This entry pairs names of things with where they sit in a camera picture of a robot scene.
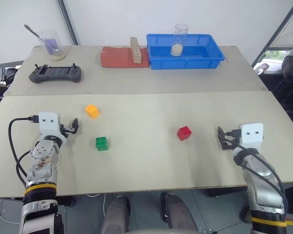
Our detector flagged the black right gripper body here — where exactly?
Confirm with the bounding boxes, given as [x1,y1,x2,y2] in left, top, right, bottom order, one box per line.
[225,129,241,147]

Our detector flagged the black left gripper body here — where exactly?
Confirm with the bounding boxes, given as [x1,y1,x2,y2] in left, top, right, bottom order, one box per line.
[60,123,75,138]

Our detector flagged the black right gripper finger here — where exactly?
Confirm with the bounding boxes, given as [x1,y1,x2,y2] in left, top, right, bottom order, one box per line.
[219,139,235,151]
[217,126,229,142]

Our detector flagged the orange studded cube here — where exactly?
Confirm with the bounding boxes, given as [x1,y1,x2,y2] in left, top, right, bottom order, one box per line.
[84,104,101,119]

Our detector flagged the green studded cube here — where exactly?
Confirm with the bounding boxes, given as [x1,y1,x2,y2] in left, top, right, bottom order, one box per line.
[95,136,110,152]

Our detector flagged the red studded cube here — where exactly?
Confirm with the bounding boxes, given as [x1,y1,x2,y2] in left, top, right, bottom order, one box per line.
[176,125,193,141]

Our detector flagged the black handheld controller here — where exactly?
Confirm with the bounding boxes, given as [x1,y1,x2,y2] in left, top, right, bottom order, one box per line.
[28,63,84,84]

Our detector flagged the red cloth mat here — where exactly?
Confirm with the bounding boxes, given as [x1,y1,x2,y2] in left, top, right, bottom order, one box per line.
[100,46,150,69]

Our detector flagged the wide clear glass beaker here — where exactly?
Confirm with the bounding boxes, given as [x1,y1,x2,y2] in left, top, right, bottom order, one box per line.
[38,29,66,61]

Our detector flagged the blue plastic bin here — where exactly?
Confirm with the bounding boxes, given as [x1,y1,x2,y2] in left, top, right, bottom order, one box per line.
[146,33,226,70]

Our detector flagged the person in dark clothes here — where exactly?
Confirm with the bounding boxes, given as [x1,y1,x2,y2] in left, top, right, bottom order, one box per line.
[274,40,293,138]

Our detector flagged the wooden block with holes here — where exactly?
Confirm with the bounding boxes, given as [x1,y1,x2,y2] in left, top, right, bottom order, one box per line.
[129,36,143,64]

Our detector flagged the narrow clear glass beaker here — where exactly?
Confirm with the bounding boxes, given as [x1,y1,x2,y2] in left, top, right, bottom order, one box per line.
[170,23,188,58]

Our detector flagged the metal spoon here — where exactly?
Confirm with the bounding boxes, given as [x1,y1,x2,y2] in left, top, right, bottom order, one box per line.
[24,24,61,54]

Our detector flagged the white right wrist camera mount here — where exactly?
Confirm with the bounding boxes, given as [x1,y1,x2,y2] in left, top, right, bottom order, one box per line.
[239,122,264,151]

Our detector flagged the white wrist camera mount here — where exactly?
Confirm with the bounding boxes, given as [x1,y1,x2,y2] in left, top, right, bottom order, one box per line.
[38,112,67,147]
[239,122,264,151]

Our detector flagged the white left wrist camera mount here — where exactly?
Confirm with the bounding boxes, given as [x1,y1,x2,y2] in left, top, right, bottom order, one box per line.
[38,112,67,147]

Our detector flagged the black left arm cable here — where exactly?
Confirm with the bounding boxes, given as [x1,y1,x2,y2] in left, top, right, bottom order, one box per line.
[8,114,41,189]

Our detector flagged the grey metal frame post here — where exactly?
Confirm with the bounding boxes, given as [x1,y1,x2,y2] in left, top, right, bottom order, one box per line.
[251,0,293,68]
[57,0,79,46]

